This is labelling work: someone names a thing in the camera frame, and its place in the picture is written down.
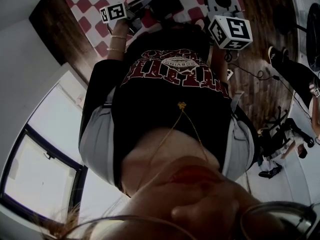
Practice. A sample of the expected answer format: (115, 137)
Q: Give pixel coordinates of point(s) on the black office chair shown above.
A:
(272, 139)

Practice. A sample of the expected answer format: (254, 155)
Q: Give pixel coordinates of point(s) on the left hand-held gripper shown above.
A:
(112, 12)

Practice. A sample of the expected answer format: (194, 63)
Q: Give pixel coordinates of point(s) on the black framed window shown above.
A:
(37, 174)

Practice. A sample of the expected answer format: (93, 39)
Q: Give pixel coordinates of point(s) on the grey and black jacket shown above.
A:
(97, 144)

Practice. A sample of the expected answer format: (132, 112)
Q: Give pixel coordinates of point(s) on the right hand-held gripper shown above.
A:
(232, 32)

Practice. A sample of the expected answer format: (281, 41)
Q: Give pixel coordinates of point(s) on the person's right forearm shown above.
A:
(217, 64)

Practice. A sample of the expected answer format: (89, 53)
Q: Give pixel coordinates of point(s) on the red white checkered tablecloth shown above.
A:
(85, 9)

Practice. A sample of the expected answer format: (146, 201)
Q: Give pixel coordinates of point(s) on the person's head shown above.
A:
(175, 184)

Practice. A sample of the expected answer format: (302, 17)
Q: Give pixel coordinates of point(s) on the person's left forearm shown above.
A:
(117, 44)

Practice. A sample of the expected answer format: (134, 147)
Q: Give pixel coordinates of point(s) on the black printed t-shirt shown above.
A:
(162, 96)

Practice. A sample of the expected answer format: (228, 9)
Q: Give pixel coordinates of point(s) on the black round stool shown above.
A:
(282, 19)

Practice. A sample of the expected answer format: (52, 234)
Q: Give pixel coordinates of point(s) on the thin-rimmed eyeglasses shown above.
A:
(287, 216)

